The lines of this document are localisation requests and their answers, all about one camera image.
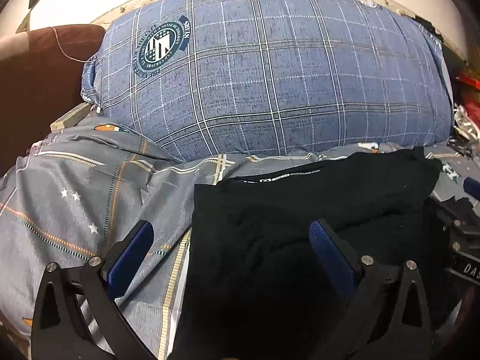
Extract black pants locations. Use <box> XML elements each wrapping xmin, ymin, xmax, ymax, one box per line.
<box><xmin>171</xmin><ymin>147</ymin><xmax>460</xmax><ymax>359</ymax></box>

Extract white black printed bag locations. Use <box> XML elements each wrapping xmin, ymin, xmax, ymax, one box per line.
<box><xmin>453</xmin><ymin>105</ymin><xmax>480</xmax><ymax>141</ymax></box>

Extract red packaging pile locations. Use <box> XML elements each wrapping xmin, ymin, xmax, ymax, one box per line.
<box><xmin>456</xmin><ymin>71</ymin><xmax>479</xmax><ymax>109</ymax></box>

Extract grey patterned bed sheet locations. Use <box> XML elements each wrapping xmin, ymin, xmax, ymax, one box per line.
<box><xmin>1</xmin><ymin>116</ymin><xmax>479</xmax><ymax>359</ymax></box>

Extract dark red headboard cushion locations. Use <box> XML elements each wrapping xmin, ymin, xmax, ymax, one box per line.
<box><xmin>0</xmin><ymin>24</ymin><xmax>105</xmax><ymax>174</ymax></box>

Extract blue plaid pillow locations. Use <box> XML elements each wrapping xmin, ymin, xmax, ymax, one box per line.
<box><xmin>80</xmin><ymin>0</ymin><xmax>453</xmax><ymax>161</ymax></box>

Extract wooden bed frame edge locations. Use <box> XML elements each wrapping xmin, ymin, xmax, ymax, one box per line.
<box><xmin>49</xmin><ymin>102</ymin><xmax>91</xmax><ymax>133</ymax></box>

